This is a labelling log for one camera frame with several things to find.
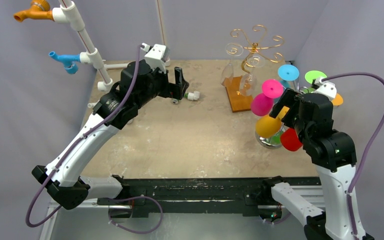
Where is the clear wine glass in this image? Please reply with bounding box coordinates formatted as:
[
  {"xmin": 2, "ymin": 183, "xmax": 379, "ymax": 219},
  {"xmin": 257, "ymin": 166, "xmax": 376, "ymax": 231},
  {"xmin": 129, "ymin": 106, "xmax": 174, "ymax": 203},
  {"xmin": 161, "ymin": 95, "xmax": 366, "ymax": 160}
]
[
  {"xmin": 238, "ymin": 53, "xmax": 266, "ymax": 97},
  {"xmin": 220, "ymin": 42, "xmax": 244, "ymax": 88}
]

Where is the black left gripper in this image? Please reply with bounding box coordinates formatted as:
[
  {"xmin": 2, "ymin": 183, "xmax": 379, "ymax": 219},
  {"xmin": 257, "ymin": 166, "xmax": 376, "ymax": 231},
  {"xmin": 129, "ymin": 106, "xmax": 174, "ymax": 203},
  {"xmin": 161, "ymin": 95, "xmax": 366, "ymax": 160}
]
[{"xmin": 135, "ymin": 62, "xmax": 189, "ymax": 109}]

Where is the yellow wine glass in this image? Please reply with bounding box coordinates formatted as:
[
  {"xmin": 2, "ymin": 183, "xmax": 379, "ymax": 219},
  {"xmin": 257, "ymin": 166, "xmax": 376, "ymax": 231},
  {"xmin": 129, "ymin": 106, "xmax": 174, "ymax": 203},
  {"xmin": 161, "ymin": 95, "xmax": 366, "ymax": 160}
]
[{"xmin": 255, "ymin": 106, "xmax": 289, "ymax": 138}]

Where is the green faucet with white elbow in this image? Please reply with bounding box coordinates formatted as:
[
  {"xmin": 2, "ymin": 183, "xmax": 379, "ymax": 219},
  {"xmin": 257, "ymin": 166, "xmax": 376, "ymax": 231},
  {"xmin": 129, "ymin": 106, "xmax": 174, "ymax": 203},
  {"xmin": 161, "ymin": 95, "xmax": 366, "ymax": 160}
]
[{"xmin": 171, "ymin": 91, "xmax": 201, "ymax": 105}]

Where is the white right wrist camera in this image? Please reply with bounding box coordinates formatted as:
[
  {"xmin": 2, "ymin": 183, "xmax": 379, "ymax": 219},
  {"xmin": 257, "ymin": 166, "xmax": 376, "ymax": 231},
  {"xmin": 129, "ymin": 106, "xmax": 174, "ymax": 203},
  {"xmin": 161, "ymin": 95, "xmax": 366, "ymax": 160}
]
[{"xmin": 311, "ymin": 77, "xmax": 337, "ymax": 101}]

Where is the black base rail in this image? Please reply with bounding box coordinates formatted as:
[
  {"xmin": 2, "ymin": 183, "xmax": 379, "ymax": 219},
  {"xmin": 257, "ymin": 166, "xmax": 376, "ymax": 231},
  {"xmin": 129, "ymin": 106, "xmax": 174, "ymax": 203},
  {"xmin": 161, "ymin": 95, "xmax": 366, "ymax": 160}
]
[{"xmin": 97, "ymin": 177, "xmax": 282, "ymax": 218}]

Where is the blue faucet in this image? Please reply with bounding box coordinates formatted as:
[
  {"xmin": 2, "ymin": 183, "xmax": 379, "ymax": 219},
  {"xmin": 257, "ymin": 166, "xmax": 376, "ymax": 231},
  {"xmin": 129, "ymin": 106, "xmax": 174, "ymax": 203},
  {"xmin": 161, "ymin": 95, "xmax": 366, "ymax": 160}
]
[{"xmin": 48, "ymin": 51, "xmax": 81, "ymax": 75}]

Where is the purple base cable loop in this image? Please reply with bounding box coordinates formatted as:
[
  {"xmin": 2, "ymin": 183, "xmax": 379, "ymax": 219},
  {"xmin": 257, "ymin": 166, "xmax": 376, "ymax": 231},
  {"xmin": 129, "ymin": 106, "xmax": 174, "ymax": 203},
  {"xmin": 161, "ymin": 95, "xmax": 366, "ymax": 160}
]
[{"xmin": 107, "ymin": 196, "xmax": 164, "ymax": 235}]

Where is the gold wire glass rack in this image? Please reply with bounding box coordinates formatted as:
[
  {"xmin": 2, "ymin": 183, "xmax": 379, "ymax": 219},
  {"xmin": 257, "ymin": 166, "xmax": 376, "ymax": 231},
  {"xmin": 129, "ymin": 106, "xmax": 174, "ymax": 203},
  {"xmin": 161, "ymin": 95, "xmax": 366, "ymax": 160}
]
[{"xmin": 229, "ymin": 24, "xmax": 285, "ymax": 74}]

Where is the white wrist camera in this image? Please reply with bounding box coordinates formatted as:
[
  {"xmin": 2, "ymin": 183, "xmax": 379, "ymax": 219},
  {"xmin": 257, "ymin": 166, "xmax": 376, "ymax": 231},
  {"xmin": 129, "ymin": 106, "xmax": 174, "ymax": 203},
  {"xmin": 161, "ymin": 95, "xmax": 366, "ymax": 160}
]
[
  {"xmin": 141, "ymin": 42, "xmax": 170, "ymax": 74},
  {"xmin": 311, "ymin": 77, "xmax": 337, "ymax": 101}
]

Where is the green wine glass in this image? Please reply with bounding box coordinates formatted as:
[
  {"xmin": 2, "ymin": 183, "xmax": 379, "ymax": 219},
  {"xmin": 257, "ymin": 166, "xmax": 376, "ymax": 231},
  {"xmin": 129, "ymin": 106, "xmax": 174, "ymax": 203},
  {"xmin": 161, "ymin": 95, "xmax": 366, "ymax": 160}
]
[{"xmin": 299, "ymin": 70, "xmax": 327, "ymax": 94}]

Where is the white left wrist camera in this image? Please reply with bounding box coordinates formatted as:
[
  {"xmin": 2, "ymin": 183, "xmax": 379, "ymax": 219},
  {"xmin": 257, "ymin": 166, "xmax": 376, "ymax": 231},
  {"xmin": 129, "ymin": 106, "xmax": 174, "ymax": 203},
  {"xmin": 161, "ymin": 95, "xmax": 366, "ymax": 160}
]
[{"xmin": 141, "ymin": 42, "xmax": 170, "ymax": 74}]

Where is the red wine glass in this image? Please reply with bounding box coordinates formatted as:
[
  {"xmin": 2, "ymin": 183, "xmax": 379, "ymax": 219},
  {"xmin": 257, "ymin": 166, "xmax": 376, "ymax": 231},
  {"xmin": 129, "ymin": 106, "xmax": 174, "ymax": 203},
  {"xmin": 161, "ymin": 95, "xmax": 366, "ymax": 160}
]
[{"xmin": 280, "ymin": 128, "xmax": 303, "ymax": 152}]

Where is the blue wine glass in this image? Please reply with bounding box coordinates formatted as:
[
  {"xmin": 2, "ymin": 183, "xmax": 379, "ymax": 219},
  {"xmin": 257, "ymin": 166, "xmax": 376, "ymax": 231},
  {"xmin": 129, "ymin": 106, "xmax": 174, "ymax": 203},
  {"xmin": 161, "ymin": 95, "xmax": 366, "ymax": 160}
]
[{"xmin": 274, "ymin": 64, "xmax": 300, "ymax": 103}]

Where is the white PVC pipe frame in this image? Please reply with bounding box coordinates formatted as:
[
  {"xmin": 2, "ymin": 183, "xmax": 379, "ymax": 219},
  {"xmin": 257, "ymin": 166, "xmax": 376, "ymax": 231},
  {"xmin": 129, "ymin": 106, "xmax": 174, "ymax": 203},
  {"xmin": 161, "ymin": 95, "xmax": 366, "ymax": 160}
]
[{"xmin": 52, "ymin": 0, "xmax": 170, "ymax": 93}]

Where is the clear wine glass right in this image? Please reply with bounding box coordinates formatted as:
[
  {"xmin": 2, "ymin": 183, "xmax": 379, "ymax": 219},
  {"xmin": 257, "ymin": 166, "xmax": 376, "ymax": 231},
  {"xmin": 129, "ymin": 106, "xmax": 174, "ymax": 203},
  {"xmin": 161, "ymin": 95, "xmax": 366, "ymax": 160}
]
[{"xmin": 238, "ymin": 53, "xmax": 266, "ymax": 97}]

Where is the chrome wire glass rack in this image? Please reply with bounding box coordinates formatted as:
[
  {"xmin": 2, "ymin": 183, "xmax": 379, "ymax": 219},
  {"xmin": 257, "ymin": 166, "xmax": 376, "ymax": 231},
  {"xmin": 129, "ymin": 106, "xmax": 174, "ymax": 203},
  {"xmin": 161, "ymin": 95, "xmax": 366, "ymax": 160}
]
[{"xmin": 255, "ymin": 123, "xmax": 288, "ymax": 149}]

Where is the orange wine glass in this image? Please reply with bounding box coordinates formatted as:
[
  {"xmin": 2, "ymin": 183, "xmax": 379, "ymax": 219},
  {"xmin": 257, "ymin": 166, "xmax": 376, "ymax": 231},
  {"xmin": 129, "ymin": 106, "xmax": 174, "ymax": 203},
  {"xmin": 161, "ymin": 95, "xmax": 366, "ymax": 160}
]
[{"xmin": 331, "ymin": 93, "xmax": 344, "ymax": 107}]

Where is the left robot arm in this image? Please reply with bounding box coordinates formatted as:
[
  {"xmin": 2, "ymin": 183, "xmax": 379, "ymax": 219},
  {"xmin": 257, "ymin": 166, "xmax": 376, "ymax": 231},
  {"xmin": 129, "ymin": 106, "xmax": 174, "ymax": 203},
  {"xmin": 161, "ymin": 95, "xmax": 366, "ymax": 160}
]
[{"xmin": 32, "ymin": 60, "xmax": 189, "ymax": 210}]

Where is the clear wine glass left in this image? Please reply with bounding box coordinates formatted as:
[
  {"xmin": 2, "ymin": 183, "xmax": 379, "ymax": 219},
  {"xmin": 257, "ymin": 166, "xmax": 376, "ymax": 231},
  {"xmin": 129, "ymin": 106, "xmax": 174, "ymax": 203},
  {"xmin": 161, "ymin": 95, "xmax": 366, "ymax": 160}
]
[{"xmin": 220, "ymin": 42, "xmax": 244, "ymax": 88}]

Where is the pink wine glass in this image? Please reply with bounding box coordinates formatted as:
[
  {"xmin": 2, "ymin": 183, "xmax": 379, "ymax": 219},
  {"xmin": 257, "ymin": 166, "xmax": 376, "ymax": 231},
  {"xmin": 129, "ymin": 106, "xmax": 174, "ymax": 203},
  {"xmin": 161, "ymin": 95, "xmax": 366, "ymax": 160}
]
[{"xmin": 250, "ymin": 79, "xmax": 284, "ymax": 117}]

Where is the orange faucet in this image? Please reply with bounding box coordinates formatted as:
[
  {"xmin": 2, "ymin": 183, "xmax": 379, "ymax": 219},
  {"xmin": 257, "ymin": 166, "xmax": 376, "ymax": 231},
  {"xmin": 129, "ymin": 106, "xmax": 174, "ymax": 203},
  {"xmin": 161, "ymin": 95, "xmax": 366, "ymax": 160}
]
[{"xmin": 13, "ymin": 0, "xmax": 54, "ymax": 23}]

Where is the wooden rack base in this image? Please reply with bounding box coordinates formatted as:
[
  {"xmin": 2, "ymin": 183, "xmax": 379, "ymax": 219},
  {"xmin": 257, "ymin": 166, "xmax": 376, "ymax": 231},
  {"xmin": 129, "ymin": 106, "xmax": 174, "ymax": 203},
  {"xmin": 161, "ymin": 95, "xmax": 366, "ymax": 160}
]
[{"xmin": 225, "ymin": 76, "xmax": 253, "ymax": 113}]

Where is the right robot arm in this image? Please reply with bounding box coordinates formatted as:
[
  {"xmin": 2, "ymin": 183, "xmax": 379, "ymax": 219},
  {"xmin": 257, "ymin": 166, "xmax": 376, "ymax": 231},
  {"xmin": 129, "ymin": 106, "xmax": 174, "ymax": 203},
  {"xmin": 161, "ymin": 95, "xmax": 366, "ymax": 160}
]
[{"xmin": 260, "ymin": 88, "xmax": 372, "ymax": 240}]

